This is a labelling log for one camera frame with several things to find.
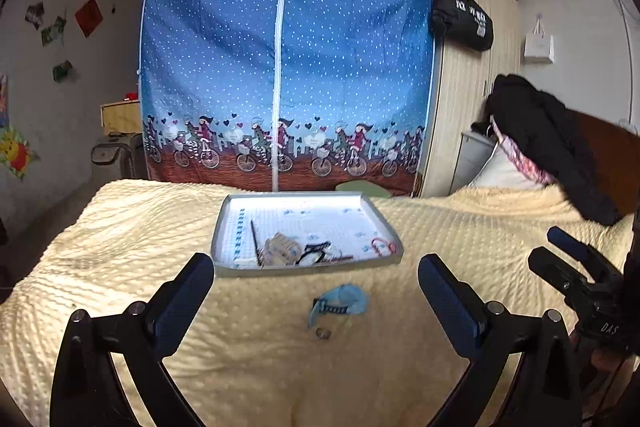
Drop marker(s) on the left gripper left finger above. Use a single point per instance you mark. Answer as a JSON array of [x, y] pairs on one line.
[[86, 389]]

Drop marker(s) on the black thin stick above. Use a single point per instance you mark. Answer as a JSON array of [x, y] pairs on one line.
[[257, 249]]

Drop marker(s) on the white paper gift bag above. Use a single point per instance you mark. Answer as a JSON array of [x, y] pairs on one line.
[[538, 44]]

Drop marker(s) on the cream dotted bed blanket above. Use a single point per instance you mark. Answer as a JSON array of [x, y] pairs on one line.
[[249, 358]]

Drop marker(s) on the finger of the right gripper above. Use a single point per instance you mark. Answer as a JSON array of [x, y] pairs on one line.
[[580, 249], [557, 273]]

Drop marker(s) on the green wall ornament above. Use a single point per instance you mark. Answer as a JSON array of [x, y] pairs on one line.
[[62, 71]]

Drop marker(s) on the black suitcase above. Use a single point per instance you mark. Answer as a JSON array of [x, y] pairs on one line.
[[118, 156]]

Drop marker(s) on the black clothes pile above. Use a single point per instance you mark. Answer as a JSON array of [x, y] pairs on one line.
[[542, 139]]

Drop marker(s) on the white pillow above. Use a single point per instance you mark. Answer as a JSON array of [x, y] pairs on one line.
[[499, 171]]

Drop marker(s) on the grey bedside drawer cabinet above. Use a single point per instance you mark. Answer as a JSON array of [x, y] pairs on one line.
[[474, 151]]

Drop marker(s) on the blue fabric wardrobe cover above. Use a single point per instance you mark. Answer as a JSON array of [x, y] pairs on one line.
[[286, 95]]

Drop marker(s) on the beige wooden wardrobe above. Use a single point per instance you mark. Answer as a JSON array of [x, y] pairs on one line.
[[463, 78]]

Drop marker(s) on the grey cardboard tray box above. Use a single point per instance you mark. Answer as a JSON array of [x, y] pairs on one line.
[[299, 233]]

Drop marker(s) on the wooden box on stand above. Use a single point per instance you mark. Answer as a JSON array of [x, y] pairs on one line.
[[121, 117]]

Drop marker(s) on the black duffel bag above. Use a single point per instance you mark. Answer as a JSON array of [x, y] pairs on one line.
[[464, 22]]

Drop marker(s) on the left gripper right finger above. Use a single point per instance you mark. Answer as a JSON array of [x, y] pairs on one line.
[[544, 390]]

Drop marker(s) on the yellow bear wall sticker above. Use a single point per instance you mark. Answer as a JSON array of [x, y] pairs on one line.
[[16, 152]]

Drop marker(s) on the red square wall paper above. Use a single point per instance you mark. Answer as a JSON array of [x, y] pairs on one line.
[[88, 17]]

